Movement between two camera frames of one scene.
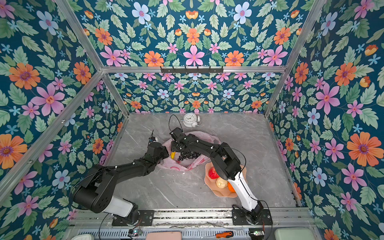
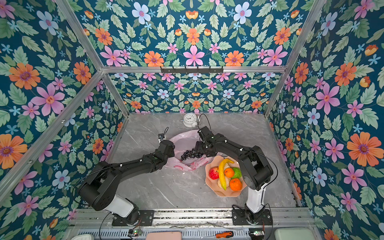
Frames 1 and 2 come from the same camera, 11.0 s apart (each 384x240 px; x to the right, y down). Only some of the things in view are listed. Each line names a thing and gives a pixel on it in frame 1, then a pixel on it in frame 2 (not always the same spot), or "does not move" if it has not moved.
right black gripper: (173, 146) → (198, 147)
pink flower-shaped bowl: (211, 183) does not move
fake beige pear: (221, 183) does not move
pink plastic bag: (187, 164) does not move
